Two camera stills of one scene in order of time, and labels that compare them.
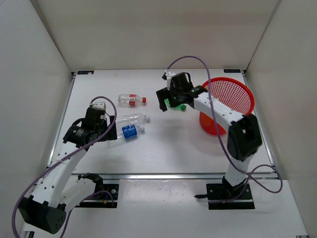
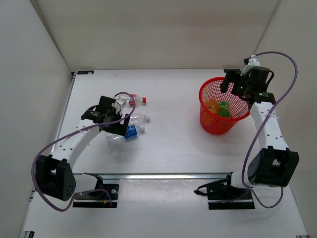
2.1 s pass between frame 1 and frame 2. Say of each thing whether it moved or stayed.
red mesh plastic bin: stayed
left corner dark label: stayed
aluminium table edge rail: stayed
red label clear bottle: stayed
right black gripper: moved
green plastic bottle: moved
